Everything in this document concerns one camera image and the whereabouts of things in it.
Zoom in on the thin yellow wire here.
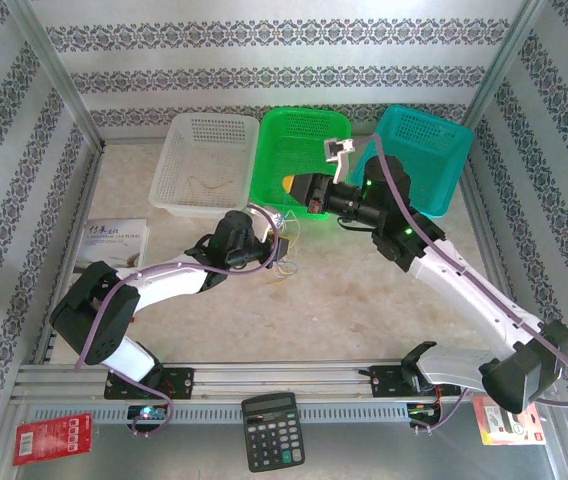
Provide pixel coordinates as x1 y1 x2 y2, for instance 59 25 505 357
187 175 231 202

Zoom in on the green plastic basket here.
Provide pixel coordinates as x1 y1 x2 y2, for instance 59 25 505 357
248 107 354 221

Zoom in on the white plastic basket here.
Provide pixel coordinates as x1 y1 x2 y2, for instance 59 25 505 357
147 113 260 220

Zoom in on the teal plastic basket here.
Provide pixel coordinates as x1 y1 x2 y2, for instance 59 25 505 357
351 103 475 219

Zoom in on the white booklet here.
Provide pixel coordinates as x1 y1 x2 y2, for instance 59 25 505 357
73 218 150 274

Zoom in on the black calculator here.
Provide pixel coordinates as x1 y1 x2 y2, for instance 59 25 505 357
240 391 307 474

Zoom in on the red blister package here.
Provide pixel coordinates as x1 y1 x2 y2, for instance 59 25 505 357
472 395 548 447

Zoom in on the red card package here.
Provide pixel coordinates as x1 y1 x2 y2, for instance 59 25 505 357
12 412 94 468

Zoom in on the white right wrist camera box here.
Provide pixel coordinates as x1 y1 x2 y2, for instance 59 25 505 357
322 137 356 184

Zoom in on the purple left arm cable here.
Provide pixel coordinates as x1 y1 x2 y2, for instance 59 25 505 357
74 204 281 437

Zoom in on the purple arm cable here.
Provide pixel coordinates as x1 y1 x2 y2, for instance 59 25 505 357
74 204 281 437
353 133 568 436

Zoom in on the aluminium side rail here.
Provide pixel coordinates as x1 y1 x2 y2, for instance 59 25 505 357
462 149 535 351
33 142 108 364

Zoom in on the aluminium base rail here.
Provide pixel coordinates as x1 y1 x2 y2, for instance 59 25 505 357
11 360 558 401

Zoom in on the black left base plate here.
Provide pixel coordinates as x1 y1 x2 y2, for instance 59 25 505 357
103 366 196 401

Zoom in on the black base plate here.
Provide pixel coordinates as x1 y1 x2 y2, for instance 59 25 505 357
103 366 196 401
369 364 435 400

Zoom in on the grey slotted cable duct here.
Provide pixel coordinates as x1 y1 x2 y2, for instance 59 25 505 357
28 402 415 425

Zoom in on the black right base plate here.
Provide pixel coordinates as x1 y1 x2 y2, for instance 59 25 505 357
369 364 435 400

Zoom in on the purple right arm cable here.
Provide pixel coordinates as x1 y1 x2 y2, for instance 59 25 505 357
353 133 568 436

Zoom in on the aluminium frame post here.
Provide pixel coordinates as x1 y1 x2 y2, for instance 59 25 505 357
6 0 108 151
461 0 550 131

